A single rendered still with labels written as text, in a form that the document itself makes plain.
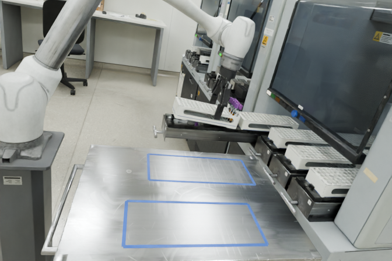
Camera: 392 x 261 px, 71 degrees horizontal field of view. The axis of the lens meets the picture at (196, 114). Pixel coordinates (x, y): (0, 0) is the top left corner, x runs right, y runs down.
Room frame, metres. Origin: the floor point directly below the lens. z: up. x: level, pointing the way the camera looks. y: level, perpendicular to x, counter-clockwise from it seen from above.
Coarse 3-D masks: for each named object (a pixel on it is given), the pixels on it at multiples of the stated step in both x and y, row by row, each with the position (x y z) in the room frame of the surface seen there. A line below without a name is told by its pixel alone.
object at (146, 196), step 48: (96, 144) 0.79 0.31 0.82; (96, 192) 0.57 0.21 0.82; (144, 192) 0.60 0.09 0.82; (192, 192) 0.65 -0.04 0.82; (240, 192) 0.69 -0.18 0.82; (48, 240) 0.43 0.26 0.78; (96, 240) 0.42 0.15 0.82; (144, 240) 0.45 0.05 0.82; (192, 240) 0.48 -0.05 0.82; (240, 240) 0.51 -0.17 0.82; (288, 240) 0.54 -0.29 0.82
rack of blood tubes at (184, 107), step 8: (176, 104) 1.11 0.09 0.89; (184, 104) 1.10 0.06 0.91; (192, 104) 1.13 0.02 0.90; (200, 104) 1.18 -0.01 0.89; (208, 104) 1.20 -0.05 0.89; (176, 112) 1.08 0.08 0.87; (184, 112) 1.15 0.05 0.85; (192, 112) 1.19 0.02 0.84; (200, 112) 1.21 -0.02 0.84; (208, 112) 1.11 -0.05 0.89; (224, 112) 1.16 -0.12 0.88; (192, 120) 1.10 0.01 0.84; (200, 120) 1.11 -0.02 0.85; (208, 120) 1.12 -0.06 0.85; (216, 120) 1.13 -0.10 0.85; (224, 120) 1.16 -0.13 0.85; (232, 128) 1.15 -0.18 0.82
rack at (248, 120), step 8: (240, 112) 1.27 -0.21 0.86; (248, 112) 1.28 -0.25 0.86; (240, 120) 1.20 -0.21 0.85; (248, 120) 1.18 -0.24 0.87; (256, 120) 1.20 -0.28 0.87; (264, 120) 1.22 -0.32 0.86; (272, 120) 1.26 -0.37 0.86; (280, 120) 1.26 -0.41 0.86; (288, 120) 1.30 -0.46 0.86; (248, 128) 1.18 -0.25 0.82; (256, 128) 1.19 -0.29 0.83; (264, 128) 1.26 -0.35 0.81; (288, 128) 1.28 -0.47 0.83; (296, 128) 1.25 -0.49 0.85
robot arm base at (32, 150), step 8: (40, 136) 0.86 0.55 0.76; (48, 136) 0.94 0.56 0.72; (0, 144) 0.78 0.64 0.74; (8, 144) 0.78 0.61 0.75; (16, 144) 0.79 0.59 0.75; (24, 144) 0.81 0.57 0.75; (32, 144) 0.82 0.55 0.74; (40, 144) 0.86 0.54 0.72; (0, 152) 0.77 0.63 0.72; (8, 152) 0.76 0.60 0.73; (16, 152) 0.78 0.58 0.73; (24, 152) 0.80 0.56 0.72; (32, 152) 0.81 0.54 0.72; (40, 152) 0.82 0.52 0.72; (8, 160) 0.76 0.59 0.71
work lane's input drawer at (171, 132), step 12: (168, 120) 1.10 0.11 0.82; (180, 120) 1.16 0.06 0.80; (156, 132) 1.09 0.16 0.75; (168, 132) 1.05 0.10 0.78; (180, 132) 1.07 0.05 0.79; (192, 132) 1.08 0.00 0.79; (204, 132) 1.10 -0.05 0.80; (216, 132) 1.12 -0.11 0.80; (228, 132) 1.13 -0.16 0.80; (240, 132) 1.16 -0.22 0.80; (252, 132) 1.18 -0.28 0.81; (264, 132) 1.20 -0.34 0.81
